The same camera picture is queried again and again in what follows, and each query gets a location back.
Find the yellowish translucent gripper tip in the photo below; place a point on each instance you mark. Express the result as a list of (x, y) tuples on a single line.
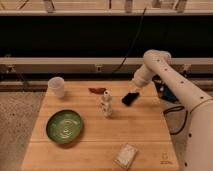
[(134, 88)]

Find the black eraser block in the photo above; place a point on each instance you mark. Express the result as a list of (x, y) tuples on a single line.
[(130, 98)]

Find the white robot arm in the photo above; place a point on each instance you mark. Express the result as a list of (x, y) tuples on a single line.
[(199, 149)]

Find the blue object on floor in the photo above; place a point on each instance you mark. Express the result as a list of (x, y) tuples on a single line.
[(165, 92)]

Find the white toy figurine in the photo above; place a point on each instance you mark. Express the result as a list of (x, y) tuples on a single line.
[(105, 104)]

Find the red brown chili pepper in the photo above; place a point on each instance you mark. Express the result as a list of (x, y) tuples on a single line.
[(97, 90)]

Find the white sponge block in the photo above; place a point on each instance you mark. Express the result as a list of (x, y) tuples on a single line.
[(126, 156)]

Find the white plastic cup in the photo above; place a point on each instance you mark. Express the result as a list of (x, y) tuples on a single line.
[(56, 84)]

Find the green ceramic bowl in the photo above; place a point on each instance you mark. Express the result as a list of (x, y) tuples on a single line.
[(64, 126)]

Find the white wall outlet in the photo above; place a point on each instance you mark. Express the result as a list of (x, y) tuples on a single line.
[(99, 69)]

